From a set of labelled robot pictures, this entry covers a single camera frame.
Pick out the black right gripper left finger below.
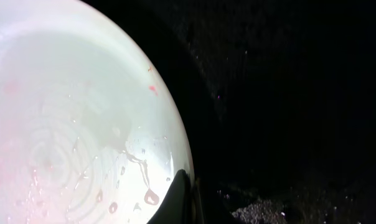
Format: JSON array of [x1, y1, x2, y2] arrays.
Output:
[[148, 169, 192, 224]]

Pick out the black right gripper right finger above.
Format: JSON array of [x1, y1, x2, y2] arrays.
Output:
[[192, 177, 235, 224]]

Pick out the mint plate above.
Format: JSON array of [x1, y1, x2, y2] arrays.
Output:
[[0, 1, 194, 223]]

